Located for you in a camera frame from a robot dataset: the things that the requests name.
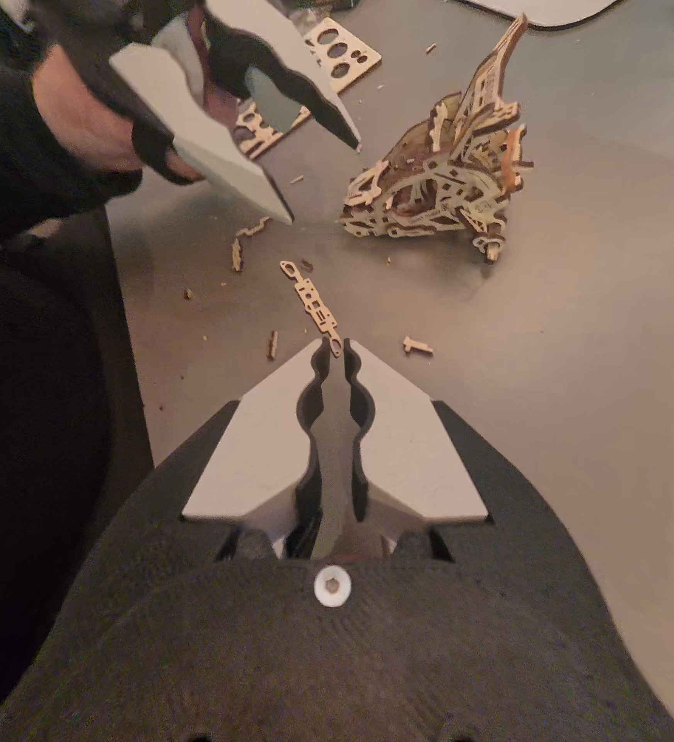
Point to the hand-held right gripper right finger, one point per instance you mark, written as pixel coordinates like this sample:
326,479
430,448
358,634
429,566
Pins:
424,458

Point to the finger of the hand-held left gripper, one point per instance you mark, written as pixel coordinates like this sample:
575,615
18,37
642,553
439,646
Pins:
197,145
290,52

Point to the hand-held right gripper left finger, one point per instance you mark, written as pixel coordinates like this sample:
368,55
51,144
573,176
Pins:
250,458

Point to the small wooden bar part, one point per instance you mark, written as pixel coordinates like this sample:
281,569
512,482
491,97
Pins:
272,345

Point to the wooden cutout parts sheet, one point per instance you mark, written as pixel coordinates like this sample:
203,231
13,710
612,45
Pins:
366,61

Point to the long holed wooden strip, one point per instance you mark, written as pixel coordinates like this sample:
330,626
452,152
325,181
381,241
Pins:
320,324

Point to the wooden model car chassis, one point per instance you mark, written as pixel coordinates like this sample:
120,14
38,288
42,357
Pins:
429,191

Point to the short ornamented wooden strip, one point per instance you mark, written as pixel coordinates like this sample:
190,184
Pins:
237,255

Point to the small T-shaped wooden piece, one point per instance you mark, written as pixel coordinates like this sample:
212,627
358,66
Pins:
417,346

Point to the person's left hand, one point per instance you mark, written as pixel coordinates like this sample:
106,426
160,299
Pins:
81,127

